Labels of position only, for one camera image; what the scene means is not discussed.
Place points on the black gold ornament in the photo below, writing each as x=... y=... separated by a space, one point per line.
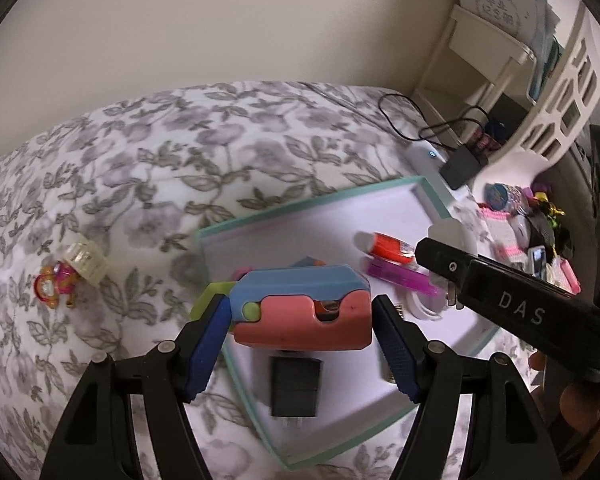
x=545 y=225

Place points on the person's right hand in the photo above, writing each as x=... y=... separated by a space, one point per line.
x=582 y=407

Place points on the black smartphone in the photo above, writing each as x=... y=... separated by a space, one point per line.
x=536 y=260

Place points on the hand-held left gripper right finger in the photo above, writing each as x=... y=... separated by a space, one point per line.
x=397 y=355

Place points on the purple lighter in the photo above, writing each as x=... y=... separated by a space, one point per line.
x=395 y=272

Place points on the white ribbed plastic clip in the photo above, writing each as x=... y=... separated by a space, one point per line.
x=85 y=260

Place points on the silver wristwatch with blue dial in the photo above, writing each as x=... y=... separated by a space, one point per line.
x=497 y=194

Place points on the large coral blue toy knife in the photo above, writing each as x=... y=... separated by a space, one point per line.
x=300 y=320

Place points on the teal tray with white inside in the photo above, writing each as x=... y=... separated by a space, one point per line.
x=330 y=220

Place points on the grey floral blanket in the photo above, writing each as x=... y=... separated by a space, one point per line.
x=180 y=135

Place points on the white plug charger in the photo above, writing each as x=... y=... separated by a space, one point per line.
x=447 y=232

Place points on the small coral blue toy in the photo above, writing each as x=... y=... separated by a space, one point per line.
x=307 y=261

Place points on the orange stain remover bottle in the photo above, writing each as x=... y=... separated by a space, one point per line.
x=387 y=246

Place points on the white power strip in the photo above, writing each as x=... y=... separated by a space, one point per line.
x=425 y=157

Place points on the white shelf rack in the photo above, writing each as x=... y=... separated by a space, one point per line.
x=490 y=35

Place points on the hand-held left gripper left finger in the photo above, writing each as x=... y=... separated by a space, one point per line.
x=207 y=355

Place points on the black cube plug adapter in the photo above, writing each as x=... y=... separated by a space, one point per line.
x=295 y=385

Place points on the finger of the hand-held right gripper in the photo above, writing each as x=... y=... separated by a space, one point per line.
x=442 y=262

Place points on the white lattice basket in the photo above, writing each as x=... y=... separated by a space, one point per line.
x=545 y=125

